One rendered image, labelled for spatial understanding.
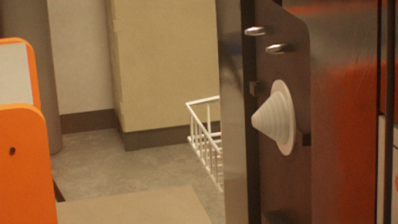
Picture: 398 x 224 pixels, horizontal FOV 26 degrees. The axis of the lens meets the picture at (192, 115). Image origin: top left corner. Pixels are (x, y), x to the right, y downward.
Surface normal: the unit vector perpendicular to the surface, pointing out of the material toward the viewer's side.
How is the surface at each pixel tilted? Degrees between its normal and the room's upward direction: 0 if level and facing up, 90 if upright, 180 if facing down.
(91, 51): 90
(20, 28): 90
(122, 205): 0
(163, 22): 90
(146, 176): 0
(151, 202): 0
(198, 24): 90
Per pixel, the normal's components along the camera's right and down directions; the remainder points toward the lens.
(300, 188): -0.98, 0.12
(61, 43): 0.21, 0.31
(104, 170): -0.05, -0.94
